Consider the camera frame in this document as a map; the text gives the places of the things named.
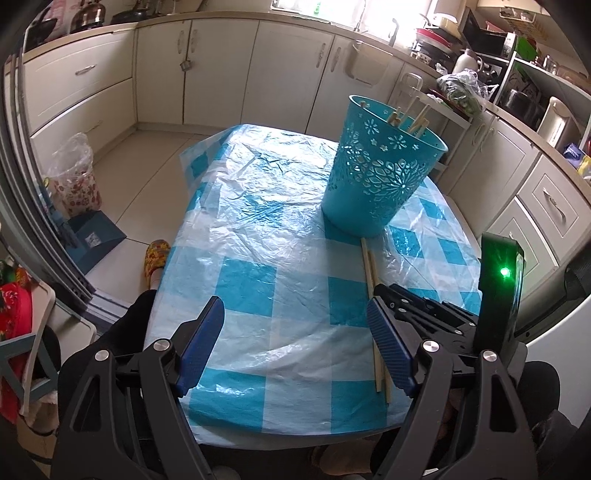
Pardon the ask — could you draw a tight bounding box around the clear bag with floral contents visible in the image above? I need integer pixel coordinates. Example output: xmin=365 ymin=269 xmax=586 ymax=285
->
xmin=45 ymin=133 xmax=103 ymax=219

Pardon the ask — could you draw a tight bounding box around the dish rack with red bowls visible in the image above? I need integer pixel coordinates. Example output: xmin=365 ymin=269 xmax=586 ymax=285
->
xmin=412 ymin=13 xmax=463 ymax=62

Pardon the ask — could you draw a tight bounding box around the person's left leg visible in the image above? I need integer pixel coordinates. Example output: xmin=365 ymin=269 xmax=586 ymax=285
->
xmin=59 ymin=288 xmax=158 ymax=370

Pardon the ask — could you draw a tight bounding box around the blue snack packet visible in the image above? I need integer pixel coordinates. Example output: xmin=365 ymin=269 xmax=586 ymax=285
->
xmin=562 ymin=142 xmax=591 ymax=177

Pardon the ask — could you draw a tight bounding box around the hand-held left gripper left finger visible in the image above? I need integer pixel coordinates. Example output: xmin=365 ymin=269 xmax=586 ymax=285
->
xmin=50 ymin=295 xmax=226 ymax=480

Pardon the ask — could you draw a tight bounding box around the white sink base cabinet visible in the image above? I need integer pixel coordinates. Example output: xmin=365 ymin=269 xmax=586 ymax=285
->
xmin=134 ymin=11 xmax=445 ymax=140

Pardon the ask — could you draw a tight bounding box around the white drawer cabinet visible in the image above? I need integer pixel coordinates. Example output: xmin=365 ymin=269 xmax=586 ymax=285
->
xmin=21 ymin=28 xmax=140 ymax=163

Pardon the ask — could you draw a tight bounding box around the white hanging door bin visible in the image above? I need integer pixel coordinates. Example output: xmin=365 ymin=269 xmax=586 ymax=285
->
xmin=345 ymin=39 xmax=389 ymax=87

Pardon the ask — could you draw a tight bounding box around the person's leg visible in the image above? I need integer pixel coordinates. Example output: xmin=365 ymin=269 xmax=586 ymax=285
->
xmin=59 ymin=288 xmax=158 ymax=370
xmin=521 ymin=360 xmax=579 ymax=464

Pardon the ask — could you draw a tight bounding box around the black frying pan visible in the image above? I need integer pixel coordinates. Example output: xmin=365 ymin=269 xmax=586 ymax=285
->
xmin=111 ymin=8 xmax=151 ymax=23

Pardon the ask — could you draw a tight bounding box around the sliding door frame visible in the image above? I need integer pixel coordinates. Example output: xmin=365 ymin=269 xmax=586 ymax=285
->
xmin=0 ymin=52 xmax=99 ymax=308

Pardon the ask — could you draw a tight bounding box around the white side base cabinet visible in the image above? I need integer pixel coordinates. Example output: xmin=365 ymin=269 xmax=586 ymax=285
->
xmin=442 ymin=108 xmax=591 ymax=269

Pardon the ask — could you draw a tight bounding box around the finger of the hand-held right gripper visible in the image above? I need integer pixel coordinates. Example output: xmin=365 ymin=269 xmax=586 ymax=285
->
xmin=374 ymin=283 xmax=479 ymax=325
xmin=392 ymin=310 xmax=463 ymax=354

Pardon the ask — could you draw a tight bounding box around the blue dustpan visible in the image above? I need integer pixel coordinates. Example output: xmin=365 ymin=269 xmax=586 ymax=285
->
xmin=59 ymin=209 xmax=129 ymax=276

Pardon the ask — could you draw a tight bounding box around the person's right leg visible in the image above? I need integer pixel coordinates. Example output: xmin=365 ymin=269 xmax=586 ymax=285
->
xmin=521 ymin=360 xmax=579 ymax=464

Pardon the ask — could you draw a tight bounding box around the red floral cloth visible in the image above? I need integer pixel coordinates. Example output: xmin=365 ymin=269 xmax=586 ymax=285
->
xmin=0 ymin=258 xmax=34 ymax=412

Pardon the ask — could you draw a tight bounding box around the white electric water boiler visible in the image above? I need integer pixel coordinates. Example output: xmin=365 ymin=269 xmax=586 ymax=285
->
xmin=537 ymin=96 xmax=583 ymax=149

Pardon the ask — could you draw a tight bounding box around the black wok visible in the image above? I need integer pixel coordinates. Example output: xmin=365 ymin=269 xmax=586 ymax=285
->
xmin=22 ymin=4 xmax=59 ymax=50

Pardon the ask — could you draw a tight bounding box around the blue checked plastic tablecloth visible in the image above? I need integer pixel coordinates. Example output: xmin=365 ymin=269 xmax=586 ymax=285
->
xmin=143 ymin=122 xmax=484 ymax=437

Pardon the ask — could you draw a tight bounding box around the white rolling cart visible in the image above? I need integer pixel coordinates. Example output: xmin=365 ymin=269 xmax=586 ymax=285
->
xmin=396 ymin=71 xmax=477 ymax=139

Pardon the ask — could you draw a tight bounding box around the green cutting board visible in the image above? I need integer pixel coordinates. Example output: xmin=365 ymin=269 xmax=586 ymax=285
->
xmin=512 ymin=36 xmax=537 ymax=64

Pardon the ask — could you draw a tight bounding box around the black microwave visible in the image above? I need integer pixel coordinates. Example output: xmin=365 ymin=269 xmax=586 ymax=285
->
xmin=461 ymin=6 xmax=519 ymax=59

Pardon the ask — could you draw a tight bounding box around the plastic bag of greens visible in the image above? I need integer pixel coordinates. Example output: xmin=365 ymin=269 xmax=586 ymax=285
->
xmin=436 ymin=68 xmax=500 ymax=117

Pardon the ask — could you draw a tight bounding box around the white thermos jug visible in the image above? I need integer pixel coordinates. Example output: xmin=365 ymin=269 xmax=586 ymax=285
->
xmin=451 ymin=48 xmax=477 ymax=78

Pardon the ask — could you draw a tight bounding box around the floral slipper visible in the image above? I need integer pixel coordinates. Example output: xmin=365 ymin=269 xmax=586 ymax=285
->
xmin=143 ymin=239 xmax=172 ymax=281

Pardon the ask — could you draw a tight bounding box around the steel pot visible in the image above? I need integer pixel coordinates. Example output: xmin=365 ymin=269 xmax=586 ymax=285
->
xmin=500 ymin=87 xmax=544 ymax=124

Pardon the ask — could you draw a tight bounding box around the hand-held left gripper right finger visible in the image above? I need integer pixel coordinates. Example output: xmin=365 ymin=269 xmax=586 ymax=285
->
xmin=366 ymin=298 xmax=539 ymax=480

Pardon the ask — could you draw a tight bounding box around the blue perforated plastic basket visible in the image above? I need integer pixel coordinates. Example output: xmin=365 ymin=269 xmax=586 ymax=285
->
xmin=321 ymin=95 xmax=449 ymax=237

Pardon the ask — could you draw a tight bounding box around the white chair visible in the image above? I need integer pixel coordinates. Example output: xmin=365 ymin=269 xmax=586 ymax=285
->
xmin=18 ymin=276 xmax=99 ymax=444

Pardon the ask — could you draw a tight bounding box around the chrome sink faucet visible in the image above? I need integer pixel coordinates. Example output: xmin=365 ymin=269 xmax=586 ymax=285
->
xmin=353 ymin=0 xmax=371 ymax=34

